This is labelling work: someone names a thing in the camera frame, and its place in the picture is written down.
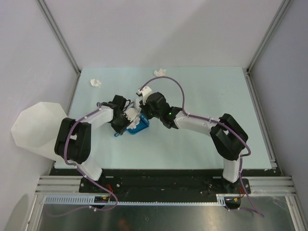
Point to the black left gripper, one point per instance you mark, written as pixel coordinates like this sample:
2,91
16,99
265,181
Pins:
121,129

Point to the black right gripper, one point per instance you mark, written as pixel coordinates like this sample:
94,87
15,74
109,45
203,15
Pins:
144,107

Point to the blue plastic dustpan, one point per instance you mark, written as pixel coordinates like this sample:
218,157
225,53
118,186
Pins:
141,126

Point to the white paper scrap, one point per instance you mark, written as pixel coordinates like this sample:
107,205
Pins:
159,73
134,123
95,83

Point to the blue plastic hand brush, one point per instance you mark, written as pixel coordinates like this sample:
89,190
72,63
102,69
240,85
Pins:
144,119

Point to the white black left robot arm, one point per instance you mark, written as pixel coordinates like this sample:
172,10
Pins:
73,142

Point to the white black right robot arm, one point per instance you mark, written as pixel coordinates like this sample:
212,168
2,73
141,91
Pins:
227,135

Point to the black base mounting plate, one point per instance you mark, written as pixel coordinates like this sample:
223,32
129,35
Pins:
166,186

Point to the translucent white waste bin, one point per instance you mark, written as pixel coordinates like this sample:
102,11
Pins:
36,129

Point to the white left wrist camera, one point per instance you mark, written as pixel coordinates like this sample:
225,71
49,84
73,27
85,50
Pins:
132,113

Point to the aluminium frame rail left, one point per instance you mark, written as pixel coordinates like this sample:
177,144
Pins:
58,185

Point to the aluminium corner post left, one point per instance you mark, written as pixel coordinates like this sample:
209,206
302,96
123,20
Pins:
58,34

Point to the aluminium corner post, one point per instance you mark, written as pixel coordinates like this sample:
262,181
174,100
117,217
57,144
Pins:
58,34
276,21

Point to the aluminium corner post right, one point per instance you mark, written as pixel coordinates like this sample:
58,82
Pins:
276,21

